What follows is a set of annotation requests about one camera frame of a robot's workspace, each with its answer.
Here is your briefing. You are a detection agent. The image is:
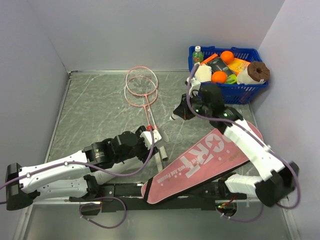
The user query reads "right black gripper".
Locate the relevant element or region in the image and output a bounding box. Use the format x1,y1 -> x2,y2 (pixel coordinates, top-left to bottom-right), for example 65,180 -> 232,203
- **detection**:
173,91 -> 212,121

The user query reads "white shuttlecock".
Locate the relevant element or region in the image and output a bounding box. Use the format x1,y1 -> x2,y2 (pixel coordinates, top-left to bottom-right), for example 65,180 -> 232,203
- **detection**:
169,114 -> 179,121

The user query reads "white shuttlecock tube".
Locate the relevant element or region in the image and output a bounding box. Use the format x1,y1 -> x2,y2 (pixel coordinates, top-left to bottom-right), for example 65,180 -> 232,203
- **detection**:
158,128 -> 170,143

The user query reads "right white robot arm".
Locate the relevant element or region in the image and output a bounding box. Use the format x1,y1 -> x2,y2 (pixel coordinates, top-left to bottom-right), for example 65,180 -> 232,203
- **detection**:
173,79 -> 301,209

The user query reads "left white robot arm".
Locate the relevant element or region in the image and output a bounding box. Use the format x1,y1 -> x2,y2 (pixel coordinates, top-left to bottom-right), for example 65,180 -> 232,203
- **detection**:
3,126 -> 165,211

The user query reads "pink badminton racket upper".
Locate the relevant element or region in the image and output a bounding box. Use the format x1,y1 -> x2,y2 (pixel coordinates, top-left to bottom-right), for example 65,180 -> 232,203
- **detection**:
124,66 -> 159,130

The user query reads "green small pack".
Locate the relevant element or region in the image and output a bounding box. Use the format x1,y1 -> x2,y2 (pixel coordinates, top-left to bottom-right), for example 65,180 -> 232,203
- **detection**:
225,73 -> 237,84

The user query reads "white carton box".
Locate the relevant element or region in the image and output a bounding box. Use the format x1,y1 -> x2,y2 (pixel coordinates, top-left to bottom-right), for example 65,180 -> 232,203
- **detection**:
194,62 -> 212,83

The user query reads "orange fruit lower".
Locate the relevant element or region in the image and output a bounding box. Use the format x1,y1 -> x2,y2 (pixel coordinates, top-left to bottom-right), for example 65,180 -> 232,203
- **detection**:
211,71 -> 228,84

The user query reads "orange fruit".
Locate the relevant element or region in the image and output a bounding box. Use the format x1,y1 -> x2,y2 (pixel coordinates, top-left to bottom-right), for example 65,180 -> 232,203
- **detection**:
211,71 -> 228,84
220,50 -> 235,65

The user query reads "black product box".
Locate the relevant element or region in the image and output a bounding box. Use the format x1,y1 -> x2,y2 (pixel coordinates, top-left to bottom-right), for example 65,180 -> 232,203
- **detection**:
207,57 -> 235,77

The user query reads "green drink bottle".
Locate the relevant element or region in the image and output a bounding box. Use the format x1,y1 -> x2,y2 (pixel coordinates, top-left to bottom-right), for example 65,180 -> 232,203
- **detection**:
192,45 -> 204,65

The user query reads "pink racket cover bag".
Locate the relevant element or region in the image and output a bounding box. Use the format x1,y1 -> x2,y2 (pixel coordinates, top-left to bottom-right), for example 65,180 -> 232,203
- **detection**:
141,128 -> 249,205

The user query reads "orange thin box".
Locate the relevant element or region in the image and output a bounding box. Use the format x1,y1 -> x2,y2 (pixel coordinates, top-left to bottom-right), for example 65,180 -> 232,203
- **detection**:
200,53 -> 219,66

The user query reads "orange fruit upper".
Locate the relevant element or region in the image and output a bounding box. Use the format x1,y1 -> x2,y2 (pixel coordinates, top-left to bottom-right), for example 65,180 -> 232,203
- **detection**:
220,50 -> 235,65

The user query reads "yellow snack box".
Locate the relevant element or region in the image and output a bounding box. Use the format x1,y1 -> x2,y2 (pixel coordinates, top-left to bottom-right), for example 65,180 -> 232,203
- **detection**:
227,57 -> 250,76

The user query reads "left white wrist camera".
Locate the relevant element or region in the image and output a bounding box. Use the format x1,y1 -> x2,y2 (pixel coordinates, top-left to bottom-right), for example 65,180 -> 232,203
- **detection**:
140,125 -> 163,148

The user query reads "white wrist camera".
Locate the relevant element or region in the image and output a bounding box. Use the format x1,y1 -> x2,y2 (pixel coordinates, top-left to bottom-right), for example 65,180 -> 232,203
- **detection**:
185,77 -> 201,98
140,125 -> 163,148

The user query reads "transparent tube lid ring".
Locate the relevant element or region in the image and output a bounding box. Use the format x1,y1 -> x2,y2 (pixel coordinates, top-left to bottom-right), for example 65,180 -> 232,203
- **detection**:
169,132 -> 183,144

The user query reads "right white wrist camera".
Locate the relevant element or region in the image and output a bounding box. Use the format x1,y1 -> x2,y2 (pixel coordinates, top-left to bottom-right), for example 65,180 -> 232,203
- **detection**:
185,77 -> 201,98

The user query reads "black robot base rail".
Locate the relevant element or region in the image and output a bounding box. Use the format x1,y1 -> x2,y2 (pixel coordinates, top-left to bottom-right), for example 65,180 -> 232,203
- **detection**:
69,181 -> 247,211

